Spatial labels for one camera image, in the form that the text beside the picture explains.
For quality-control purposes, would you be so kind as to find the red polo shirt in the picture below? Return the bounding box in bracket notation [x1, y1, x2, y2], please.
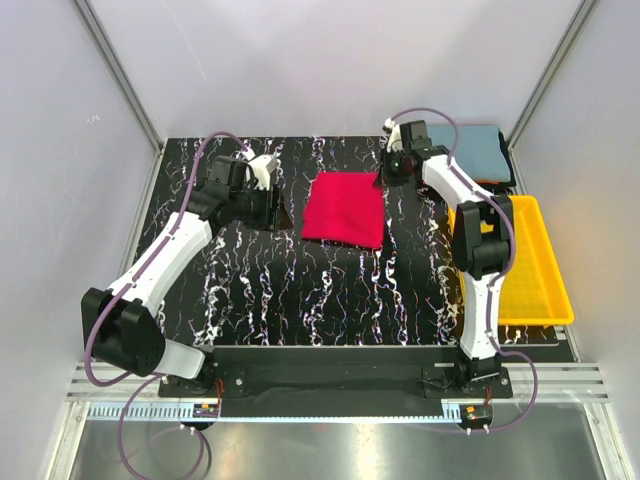
[301, 172, 385, 249]

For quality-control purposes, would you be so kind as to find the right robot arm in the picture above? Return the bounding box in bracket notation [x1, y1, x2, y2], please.
[374, 118, 515, 390]

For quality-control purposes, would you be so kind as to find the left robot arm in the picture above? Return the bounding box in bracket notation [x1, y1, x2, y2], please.
[81, 154, 292, 383]

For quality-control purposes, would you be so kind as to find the folded grey-blue shirt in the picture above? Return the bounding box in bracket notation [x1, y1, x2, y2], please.
[454, 125, 501, 182]

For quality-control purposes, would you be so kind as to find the folded dark navy shirt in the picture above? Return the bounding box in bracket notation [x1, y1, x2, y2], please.
[497, 130, 517, 188]

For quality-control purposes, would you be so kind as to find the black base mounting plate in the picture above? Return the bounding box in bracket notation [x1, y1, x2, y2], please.
[159, 346, 513, 415]

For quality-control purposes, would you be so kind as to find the yellow plastic bin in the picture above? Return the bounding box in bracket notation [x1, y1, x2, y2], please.
[447, 194, 575, 327]

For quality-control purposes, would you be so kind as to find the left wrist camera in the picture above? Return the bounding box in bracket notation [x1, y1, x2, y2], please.
[242, 150, 280, 191]

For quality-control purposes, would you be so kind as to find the left aluminium frame post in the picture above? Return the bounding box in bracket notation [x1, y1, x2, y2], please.
[69, 0, 166, 156]

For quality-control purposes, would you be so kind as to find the aluminium frame post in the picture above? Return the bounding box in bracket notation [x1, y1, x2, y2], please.
[507, 0, 601, 149]
[69, 0, 166, 156]

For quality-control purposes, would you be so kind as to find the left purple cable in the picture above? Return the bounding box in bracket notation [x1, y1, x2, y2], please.
[83, 130, 254, 479]

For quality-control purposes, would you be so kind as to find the slotted cable duct rail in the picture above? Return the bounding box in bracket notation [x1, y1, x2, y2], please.
[87, 402, 464, 425]

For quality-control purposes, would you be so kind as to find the right aluminium frame post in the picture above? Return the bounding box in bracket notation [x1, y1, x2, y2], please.
[507, 0, 601, 149]

